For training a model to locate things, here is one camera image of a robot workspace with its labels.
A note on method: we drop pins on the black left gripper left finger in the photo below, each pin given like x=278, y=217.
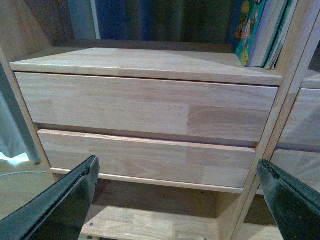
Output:
x=59, y=212

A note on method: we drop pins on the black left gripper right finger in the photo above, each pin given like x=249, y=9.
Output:
x=294, y=206

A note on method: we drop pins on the lower wooden drawer front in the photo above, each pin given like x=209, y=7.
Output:
x=155, y=162

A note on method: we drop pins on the wooden drawer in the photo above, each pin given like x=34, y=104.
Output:
x=194, y=109
x=155, y=162

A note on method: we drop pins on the upper wooden drawer front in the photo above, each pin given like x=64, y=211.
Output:
x=194, y=109

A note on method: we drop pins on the light wooden bookshelf unit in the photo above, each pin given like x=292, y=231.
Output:
x=135, y=211

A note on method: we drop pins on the thin book beside teal book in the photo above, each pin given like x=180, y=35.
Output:
x=281, y=34

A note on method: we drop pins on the teal cover upright book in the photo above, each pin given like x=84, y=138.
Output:
x=256, y=32

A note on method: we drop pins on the dark blue curtain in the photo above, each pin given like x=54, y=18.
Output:
x=187, y=21

